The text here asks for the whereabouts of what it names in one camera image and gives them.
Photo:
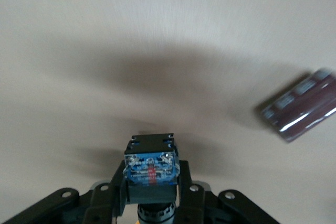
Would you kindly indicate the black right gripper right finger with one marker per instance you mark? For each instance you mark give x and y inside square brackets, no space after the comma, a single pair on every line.
[191,203]

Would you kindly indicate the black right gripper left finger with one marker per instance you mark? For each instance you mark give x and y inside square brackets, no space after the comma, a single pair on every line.
[105,203]

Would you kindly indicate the yellow push button switch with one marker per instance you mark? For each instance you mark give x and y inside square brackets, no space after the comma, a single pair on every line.
[151,166]

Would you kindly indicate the dark red cylindrical capacitor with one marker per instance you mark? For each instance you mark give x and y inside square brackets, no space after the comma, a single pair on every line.
[302,108]

